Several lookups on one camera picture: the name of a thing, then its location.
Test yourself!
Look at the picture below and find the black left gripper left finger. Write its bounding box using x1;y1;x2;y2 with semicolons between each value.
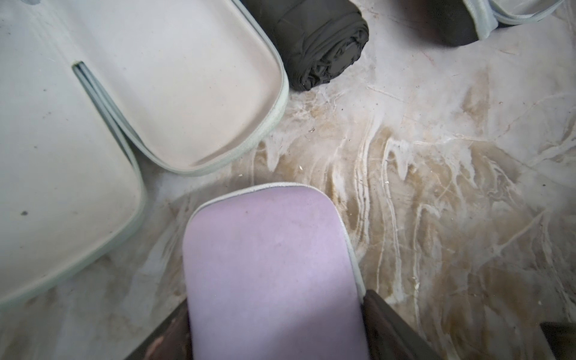
126;300;193;360

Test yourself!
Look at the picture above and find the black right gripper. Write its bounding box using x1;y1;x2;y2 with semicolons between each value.
540;322;576;360

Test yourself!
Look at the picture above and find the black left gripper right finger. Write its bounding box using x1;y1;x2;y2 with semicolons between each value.
362;289;441;360

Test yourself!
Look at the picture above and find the lilac zippered umbrella sleeve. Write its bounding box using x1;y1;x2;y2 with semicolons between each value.
182;183;370;359

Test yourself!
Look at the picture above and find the black folded umbrella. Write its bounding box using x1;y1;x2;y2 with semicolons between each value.
242;0;369;92

